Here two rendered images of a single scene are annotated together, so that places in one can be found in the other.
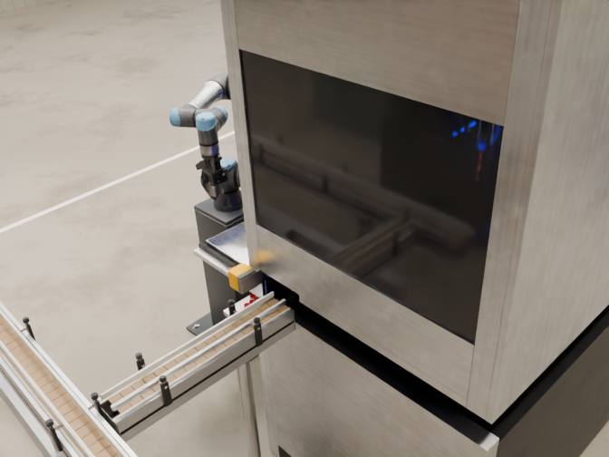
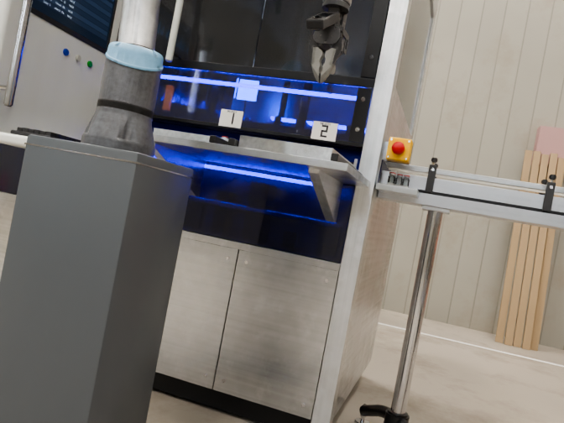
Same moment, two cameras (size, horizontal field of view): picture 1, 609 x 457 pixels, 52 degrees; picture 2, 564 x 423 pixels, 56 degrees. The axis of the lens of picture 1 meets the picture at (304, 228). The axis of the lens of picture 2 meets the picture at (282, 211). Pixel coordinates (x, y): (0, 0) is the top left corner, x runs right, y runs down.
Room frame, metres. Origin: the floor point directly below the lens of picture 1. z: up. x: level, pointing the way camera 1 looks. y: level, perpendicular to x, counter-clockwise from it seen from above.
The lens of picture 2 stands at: (2.94, 1.51, 0.73)
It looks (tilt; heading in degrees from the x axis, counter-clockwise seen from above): 0 degrees down; 239
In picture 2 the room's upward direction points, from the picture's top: 11 degrees clockwise
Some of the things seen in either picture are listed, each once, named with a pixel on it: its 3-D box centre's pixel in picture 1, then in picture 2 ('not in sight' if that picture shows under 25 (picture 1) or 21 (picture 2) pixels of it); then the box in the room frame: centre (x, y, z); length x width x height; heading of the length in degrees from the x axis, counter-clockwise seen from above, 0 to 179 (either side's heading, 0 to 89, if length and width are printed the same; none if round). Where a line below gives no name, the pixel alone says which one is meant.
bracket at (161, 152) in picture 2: not in sight; (174, 171); (2.39, -0.14, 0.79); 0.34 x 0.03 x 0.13; 42
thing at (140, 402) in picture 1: (202, 354); (486, 192); (1.50, 0.35, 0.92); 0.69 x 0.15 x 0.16; 132
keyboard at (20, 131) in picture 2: not in sight; (78, 145); (2.68, -0.23, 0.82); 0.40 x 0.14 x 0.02; 42
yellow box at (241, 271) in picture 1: (242, 277); (399, 150); (1.79, 0.23, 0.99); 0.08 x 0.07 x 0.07; 42
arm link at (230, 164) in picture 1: (227, 173); (132, 76); (2.69, 0.36, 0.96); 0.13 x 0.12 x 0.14; 76
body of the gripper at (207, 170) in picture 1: (213, 168); (332, 28); (2.20, 0.34, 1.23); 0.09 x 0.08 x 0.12; 38
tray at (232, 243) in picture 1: (256, 247); (301, 158); (2.13, 0.20, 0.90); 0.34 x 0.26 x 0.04; 41
